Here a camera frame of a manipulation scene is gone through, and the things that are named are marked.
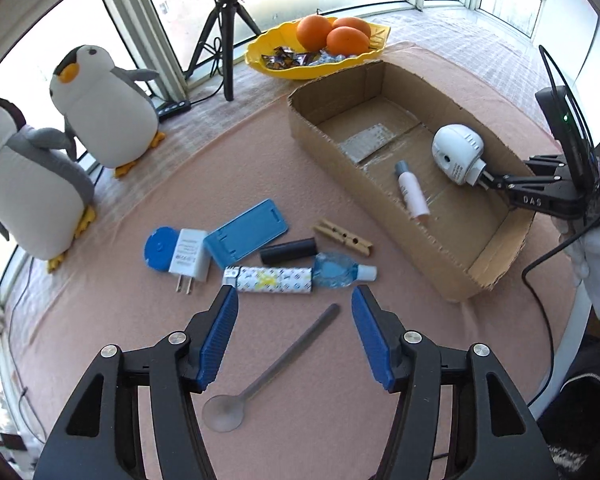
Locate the wooden clothespin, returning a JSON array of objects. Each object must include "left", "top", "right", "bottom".
[{"left": 314, "top": 218, "right": 375, "bottom": 257}]

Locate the blue round tape measure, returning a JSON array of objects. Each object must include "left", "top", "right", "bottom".
[{"left": 144, "top": 226, "right": 181, "bottom": 272}]

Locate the person's right hand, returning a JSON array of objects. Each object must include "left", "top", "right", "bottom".
[{"left": 568, "top": 222, "right": 600, "bottom": 321}]

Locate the blue phone stand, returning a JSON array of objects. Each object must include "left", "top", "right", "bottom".
[{"left": 203, "top": 198, "right": 289, "bottom": 270}]

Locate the pile of wrapped candies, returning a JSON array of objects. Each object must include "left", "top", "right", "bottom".
[{"left": 261, "top": 46, "right": 341, "bottom": 70}]

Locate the black tripod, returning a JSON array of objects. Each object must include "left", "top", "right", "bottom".
[{"left": 184, "top": 0, "right": 263, "bottom": 102}]

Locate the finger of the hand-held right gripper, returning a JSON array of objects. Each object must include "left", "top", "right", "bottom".
[
  {"left": 478, "top": 169, "right": 588, "bottom": 220},
  {"left": 524, "top": 156, "right": 568, "bottom": 181}
]

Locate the small clear blue bottle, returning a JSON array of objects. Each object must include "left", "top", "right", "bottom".
[{"left": 312, "top": 252, "right": 378, "bottom": 289}]

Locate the penguin plush with brown head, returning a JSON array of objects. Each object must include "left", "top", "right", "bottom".
[{"left": 0, "top": 97, "right": 97, "bottom": 273}]

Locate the grey spoon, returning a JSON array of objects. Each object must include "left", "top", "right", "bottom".
[{"left": 202, "top": 304, "right": 341, "bottom": 433}]

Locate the cardboard box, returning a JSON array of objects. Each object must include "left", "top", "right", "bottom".
[{"left": 286, "top": 60, "right": 536, "bottom": 303}]

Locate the orange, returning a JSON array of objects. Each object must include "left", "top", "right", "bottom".
[
  {"left": 326, "top": 26, "right": 369, "bottom": 56},
  {"left": 296, "top": 15, "right": 333, "bottom": 52},
  {"left": 332, "top": 17, "right": 371, "bottom": 41}
]

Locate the white round plug-in device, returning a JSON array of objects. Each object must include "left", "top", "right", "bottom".
[{"left": 432, "top": 124, "right": 485, "bottom": 186}]

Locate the black cylinder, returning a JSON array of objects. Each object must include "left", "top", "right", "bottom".
[{"left": 259, "top": 237, "right": 319, "bottom": 266}]

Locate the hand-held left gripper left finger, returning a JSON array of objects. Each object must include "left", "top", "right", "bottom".
[{"left": 32, "top": 285, "right": 241, "bottom": 480}]

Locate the yellow fruit bowl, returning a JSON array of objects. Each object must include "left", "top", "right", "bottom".
[{"left": 245, "top": 16, "right": 391, "bottom": 81}]

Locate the white wall charger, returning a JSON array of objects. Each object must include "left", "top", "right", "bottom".
[{"left": 169, "top": 228, "right": 211, "bottom": 296}]

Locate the checked grey cloth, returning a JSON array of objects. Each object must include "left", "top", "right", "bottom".
[{"left": 90, "top": 12, "right": 568, "bottom": 211}]

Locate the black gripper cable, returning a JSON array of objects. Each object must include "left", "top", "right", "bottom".
[{"left": 522, "top": 217, "right": 600, "bottom": 408}]

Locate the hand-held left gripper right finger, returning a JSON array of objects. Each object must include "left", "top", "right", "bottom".
[{"left": 350, "top": 285, "right": 560, "bottom": 480}]

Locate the black power strip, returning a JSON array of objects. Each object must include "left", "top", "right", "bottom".
[{"left": 155, "top": 99, "right": 191, "bottom": 122}]

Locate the white tube with grey cap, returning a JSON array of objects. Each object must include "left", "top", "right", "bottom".
[{"left": 395, "top": 161, "right": 431, "bottom": 218}]

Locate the penguin plush with yellow beak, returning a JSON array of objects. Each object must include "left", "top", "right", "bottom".
[{"left": 49, "top": 45, "right": 165, "bottom": 178}]

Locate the dark cloth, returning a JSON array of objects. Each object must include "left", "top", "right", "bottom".
[{"left": 540, "top": 345, "right": 600, "bottom": 480}]

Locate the patterned white tube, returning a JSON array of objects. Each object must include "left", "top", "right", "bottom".
[{"left": 223, "top": 266, "right": 315, "bottom": 295}]

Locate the black tripod cable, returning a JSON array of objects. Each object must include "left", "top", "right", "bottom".
[{"left": 187, "top": 0, "right": 231, "bottom": 108}]

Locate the pink felt mat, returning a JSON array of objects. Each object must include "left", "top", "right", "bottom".
[{"left": 0, "top": 42, "right": 580, "bottom": 480}]

